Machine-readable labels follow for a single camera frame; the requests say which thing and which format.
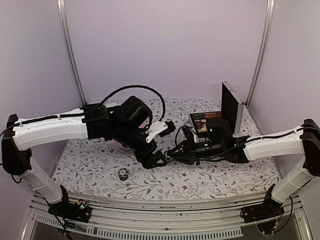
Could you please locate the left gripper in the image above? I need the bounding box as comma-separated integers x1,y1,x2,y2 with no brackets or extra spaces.
113,123,169,171

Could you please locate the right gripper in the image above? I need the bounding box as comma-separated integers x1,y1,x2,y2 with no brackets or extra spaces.
168,135,225,165

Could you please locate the aluminium poker case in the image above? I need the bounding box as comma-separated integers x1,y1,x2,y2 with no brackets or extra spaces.
189,80,245,138

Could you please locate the black triangular dealer badge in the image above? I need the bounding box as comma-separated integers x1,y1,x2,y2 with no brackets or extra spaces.
194,119,207,132

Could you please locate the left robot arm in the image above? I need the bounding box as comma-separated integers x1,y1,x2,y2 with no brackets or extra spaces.
0,96,169,217

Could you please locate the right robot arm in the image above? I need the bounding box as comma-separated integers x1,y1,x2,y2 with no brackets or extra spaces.
165,119,320,218

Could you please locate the row of poker chips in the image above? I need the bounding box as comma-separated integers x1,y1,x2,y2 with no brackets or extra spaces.
191,112,222,120

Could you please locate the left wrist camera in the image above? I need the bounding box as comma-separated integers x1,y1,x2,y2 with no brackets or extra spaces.
146,121,176,143

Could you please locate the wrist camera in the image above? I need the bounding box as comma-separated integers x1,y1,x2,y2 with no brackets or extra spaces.
146,121,176,143
205,117,233,144

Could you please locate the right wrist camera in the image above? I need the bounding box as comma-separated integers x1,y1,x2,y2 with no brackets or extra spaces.
205,117,233,144

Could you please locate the front aluminium rail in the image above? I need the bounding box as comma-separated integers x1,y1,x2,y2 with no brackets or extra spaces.
29,192,308,240

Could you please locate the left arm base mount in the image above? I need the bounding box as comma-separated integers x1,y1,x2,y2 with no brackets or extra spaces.
48,200,92,223

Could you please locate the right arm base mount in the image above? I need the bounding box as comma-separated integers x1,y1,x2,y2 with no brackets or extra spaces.
240,203,285,235

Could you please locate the right aluminium frame post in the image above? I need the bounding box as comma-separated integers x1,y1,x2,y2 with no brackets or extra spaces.
245,0,275,109

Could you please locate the aluminium frame post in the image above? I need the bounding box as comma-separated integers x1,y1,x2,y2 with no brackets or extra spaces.
245,0,275,109
56,0,87,105

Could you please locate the left aluminium frame post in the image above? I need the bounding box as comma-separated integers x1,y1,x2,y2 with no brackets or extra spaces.
56,0,87,105

